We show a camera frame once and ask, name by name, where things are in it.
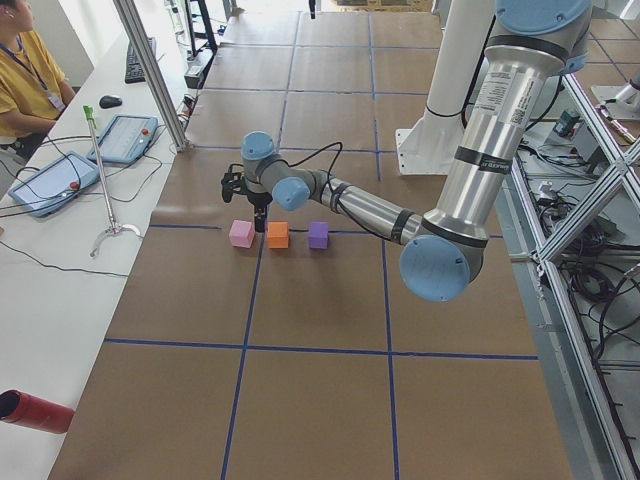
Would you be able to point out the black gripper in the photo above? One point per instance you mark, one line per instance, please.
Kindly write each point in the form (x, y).
(258, 200)

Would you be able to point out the orange foam cube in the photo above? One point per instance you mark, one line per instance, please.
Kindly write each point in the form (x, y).
(278, 235)

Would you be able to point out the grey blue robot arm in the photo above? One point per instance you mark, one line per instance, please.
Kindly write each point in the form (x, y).
(530, 42)

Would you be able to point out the pink foam cube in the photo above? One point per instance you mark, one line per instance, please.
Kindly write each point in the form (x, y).
(242, 233)

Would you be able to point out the purple foam cube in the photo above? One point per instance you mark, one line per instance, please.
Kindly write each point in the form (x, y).
(318, 235)

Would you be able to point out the brown paper table mat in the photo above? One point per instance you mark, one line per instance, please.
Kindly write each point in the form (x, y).
(225, 363)

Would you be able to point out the metal reacher grabber stick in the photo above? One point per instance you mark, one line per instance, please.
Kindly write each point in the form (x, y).
(114, 228)

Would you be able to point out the far blue teach pendant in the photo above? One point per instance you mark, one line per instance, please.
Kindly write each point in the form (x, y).
(126, 137)

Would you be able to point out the blue teach pendant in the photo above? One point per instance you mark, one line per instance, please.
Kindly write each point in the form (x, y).
(126, 137)
(55, 185)

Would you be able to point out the black keyboard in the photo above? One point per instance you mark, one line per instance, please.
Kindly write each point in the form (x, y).
(134, 71)

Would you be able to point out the black computer mouse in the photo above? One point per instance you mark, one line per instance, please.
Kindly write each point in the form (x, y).
(110, 101)

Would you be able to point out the near blue teach pendant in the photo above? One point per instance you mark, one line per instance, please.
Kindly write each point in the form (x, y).
(55, 185)

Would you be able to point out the person in yellow shirt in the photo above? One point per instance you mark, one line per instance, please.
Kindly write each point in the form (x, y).
(34, 89)

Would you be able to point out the red cylinder tube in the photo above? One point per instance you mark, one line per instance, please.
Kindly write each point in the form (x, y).
(22, 409)

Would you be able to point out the aluminium frame post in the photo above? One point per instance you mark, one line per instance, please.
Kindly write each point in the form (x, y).
(136, 33)

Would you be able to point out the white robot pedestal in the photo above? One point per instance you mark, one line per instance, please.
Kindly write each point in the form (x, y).
(428, 147)

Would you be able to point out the aluminium frame rail right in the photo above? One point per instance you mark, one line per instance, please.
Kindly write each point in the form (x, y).
(571, 210)

